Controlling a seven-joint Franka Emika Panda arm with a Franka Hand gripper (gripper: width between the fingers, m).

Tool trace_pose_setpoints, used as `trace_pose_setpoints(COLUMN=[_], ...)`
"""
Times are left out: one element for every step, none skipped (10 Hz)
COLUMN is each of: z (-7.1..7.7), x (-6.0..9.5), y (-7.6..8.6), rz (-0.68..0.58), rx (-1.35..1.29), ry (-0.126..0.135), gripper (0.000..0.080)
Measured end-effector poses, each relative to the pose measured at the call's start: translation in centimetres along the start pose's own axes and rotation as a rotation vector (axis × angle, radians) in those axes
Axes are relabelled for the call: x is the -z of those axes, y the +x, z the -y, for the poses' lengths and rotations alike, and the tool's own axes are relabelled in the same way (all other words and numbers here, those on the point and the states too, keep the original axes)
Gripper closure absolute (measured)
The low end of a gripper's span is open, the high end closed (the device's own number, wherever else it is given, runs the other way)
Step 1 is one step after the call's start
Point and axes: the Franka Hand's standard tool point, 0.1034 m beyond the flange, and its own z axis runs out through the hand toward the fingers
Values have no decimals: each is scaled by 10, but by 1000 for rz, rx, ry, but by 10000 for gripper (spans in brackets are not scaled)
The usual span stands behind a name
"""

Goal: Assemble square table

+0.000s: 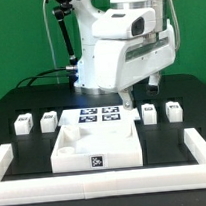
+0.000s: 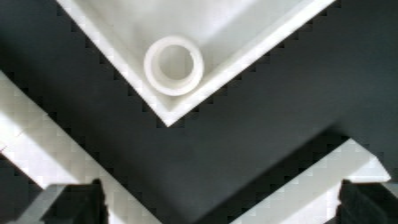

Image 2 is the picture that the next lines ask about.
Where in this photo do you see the white U-shaped fence wall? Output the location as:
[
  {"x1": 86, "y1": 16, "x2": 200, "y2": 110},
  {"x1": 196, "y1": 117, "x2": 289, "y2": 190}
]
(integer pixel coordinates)
[{"x1": 0, "y1": 72, "x2": 392, "y2": 224}]

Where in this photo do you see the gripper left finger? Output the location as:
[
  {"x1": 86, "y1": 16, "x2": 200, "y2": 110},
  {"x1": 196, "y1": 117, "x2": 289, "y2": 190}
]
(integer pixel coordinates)
[{"x1": 13, "y1": 182, "x2": 107, "y2": 224}]

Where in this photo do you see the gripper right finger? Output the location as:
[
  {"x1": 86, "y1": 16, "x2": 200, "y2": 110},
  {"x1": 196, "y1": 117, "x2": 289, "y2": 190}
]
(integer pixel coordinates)
[{"x1": 337, "y1": 180, "x2": 398, "y2": 224}]

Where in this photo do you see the white square tabletop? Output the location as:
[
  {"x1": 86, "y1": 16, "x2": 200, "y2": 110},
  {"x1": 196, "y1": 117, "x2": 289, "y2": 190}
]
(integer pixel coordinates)
[{"x1": 58, "y1": 0, "x2": 337, "y2": 125}]

